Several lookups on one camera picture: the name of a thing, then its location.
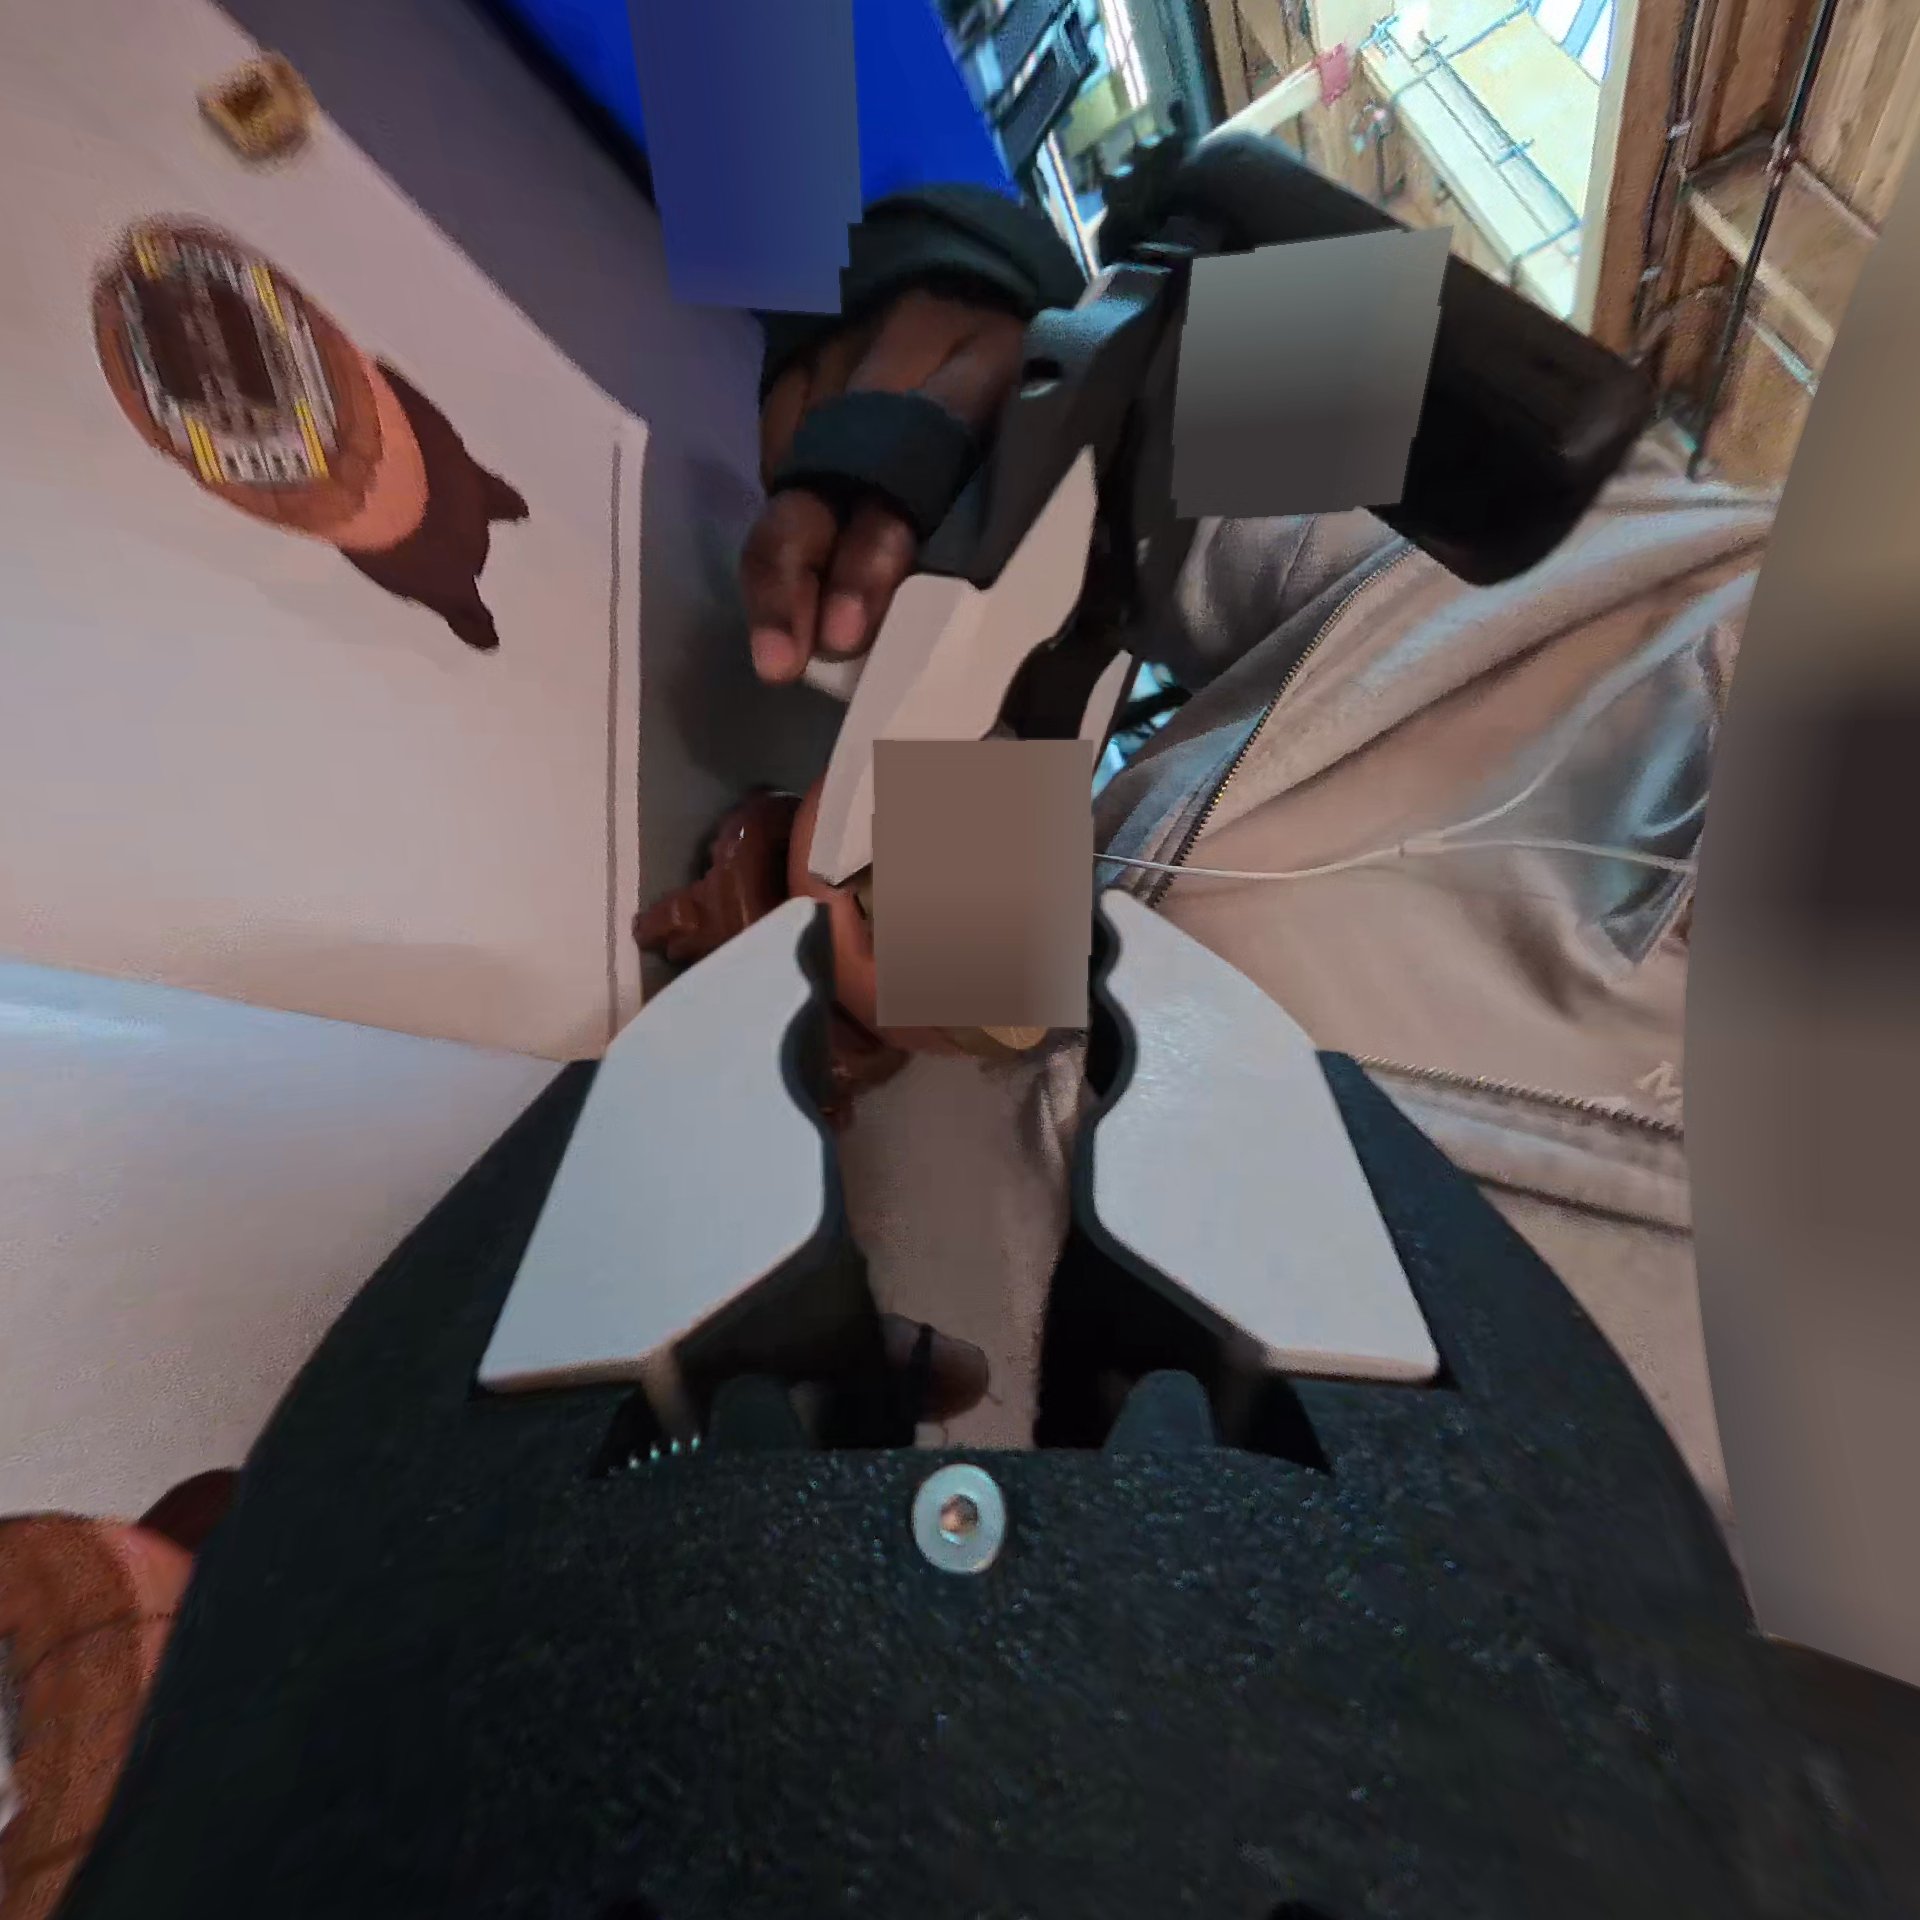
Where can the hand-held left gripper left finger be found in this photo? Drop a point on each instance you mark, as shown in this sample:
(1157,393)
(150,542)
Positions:
(661,1202)

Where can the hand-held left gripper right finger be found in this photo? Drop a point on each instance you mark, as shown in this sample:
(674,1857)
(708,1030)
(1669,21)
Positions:
(1262,1202)

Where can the person's right hand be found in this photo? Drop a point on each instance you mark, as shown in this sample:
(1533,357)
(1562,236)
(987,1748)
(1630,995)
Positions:
(873,497)

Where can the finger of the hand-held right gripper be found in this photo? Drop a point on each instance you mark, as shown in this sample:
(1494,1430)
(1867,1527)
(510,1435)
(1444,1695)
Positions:
(948,660)

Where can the brick pot model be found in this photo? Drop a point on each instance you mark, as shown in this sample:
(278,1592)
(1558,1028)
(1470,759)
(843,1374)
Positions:
(752,901)

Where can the blue plastic bin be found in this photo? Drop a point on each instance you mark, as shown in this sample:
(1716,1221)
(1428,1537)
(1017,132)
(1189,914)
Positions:
(901,91)

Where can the wooden shelf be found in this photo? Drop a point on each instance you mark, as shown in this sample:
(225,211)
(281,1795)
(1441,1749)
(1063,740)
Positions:
(1741,210)

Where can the white instruction booklet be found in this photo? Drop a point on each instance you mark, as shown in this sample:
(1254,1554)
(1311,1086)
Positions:
(302,751)

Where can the small tan slope brick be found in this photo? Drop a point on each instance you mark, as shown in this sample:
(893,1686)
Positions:
(256,109)

